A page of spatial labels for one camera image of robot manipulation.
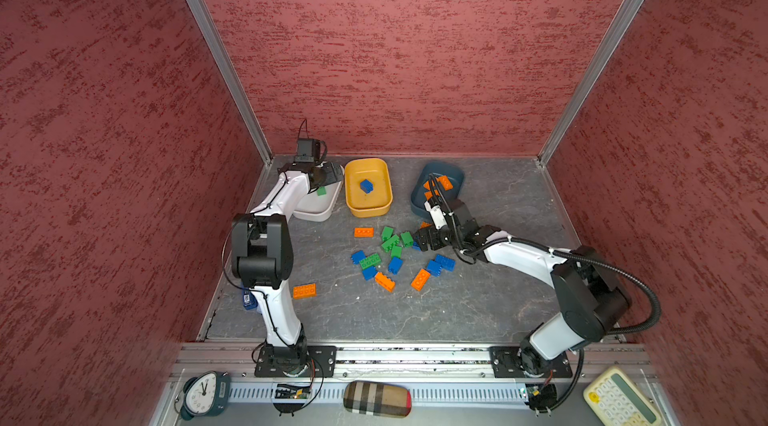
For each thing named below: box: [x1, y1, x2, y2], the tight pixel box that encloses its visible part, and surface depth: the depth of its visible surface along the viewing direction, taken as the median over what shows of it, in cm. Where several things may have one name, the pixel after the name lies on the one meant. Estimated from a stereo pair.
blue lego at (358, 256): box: [351, 250, 367, 265], surface depth 94 cm
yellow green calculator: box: [583, 366, 663, 426], surface depth 69 cm
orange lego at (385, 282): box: [375, 272, 396, 293], surface depth 88 cm
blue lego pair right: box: [427, 254, 456, 277], surface depth 91 cm
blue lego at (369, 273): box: [362, 266, 377, 281], surface depth 91 cm
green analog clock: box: [180, 370, 231, 421], surface depth 68 cm
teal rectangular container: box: [410, 161, 465, 217], surface depth 114 cm
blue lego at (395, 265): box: [388, 256, 404, 275], surface depth 94 cm
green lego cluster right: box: [400, 231, 415, 248], surface depth 96 cm
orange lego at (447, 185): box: [436, 175, 454, 191], surface depth 115 cm
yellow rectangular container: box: [344, 158, 393, 218], surface depth 112 cm
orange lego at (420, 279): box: [410, 268, 431, 291], surface depth 89 cm
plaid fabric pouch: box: [343, 381, 412, 418], surface depth 68 cm
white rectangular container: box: [293, 167, 345, 222], surface depth 105 cm
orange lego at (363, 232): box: [354, 227, 374, 238], surface depth 100 cm
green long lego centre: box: [381, 234, 399, 252], surface depth 96 cm
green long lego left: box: [360, 253, 381, 269], surface depth 92 cm
